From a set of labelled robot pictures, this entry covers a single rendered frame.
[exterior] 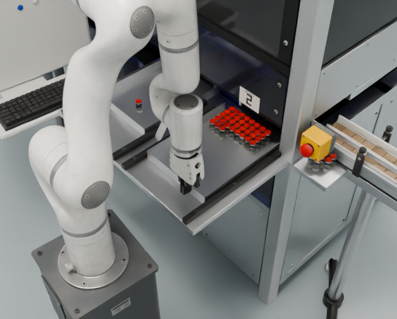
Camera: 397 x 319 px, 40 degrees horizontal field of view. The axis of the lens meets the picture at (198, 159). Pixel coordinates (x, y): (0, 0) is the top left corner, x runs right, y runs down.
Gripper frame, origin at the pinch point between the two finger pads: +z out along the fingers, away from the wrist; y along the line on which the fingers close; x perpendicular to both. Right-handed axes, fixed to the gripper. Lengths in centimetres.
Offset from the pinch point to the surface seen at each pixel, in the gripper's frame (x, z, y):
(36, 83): 0, 12, 87
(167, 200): 5.0, 4.3, 2.6
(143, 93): -20.2, 3.4, 45.6
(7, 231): 27, 93, 98
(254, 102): -32.4, -11.0, 4.7
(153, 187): 4.8, 4.3, 9.1
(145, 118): -12.7, 3.6, 35.1
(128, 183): -34, 91, 83
